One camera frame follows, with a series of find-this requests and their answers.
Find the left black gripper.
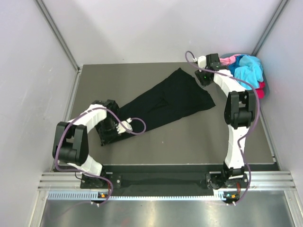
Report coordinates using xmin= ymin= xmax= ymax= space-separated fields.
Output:
xmin=98 ymin=117 xmax=121 ymax=146

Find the black t shirt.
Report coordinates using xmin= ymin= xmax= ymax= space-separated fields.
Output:
xmin=116 ymin=68 xmax=215 ymax=131

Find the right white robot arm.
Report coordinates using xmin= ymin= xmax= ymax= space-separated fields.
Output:
xmin=193 ymin=53 xmax=257 ymax=189

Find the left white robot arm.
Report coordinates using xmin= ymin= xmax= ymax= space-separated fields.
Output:
xmin=53 ymin=100 xmax=119 ymax=188

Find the pink t shirt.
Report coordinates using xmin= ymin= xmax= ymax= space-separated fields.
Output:
xmin=220 ymin=54 xmax=241 ymax=68

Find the dark blue t shirt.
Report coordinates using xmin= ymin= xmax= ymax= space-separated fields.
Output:
xmin=228 ymin=60 xmax=240 ymax=76

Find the light cyan t shirt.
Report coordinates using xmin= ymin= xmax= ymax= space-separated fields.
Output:
xmin=232 ymin=55 xmax=264 ymax=89

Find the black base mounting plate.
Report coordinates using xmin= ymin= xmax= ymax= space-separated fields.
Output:
xmin=80 ymin=164 xmax=251 ymax=191

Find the red t shirt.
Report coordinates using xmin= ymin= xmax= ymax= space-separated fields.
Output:
xmin=256 ymin=82 xmax=266 ymax=99

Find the blue-grey laundry basket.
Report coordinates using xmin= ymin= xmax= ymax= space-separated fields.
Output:
xmin=220 ymin=53 xmax=269 ymax=98

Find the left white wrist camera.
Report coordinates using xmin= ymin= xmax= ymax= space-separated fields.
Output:
xmin=116 ymin=118 xmax=133 ymax=134

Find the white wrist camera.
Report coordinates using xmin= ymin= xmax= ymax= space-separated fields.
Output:
xmin=116 ymin=118 xmax=133 ymax=134
xmin=193 ymin=56 xmax=207 ymax=69

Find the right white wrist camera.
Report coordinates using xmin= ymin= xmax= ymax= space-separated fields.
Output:
xmin=193 ymin=56 xmax=207 ymax=69

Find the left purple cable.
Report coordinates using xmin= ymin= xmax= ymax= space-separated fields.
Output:
xmin=53 ymin=108 xmax=147 ymax=205

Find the purple cable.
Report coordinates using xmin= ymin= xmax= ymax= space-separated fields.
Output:
xmin=184 ymin=51 xmax=262 ymax=205
xmin=53 ymin=108 xmax=147 ymax=205

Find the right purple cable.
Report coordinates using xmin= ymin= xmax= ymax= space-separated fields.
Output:
xmin=184 ymin=51 xmax=262 ymax=205

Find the right aluminium corner post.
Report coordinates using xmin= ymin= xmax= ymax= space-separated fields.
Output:
xmin=251 ymin=0 xmax=290 ymax=56

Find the aluminium corner post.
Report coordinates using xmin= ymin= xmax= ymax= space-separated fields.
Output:
xmin=34 ymin=0 xmax=80 ymax=72
xmin=251 ymin=0 xmax=290 ymax=56

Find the grey slotted cable duct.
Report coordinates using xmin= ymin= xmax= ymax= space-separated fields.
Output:
xmin=47 ymin=190 xmax=236 ymax=201

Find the left aluminium corner post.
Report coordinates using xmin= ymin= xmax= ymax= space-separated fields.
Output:
xmin=34 ymin=0 xmax=80 ymax=72

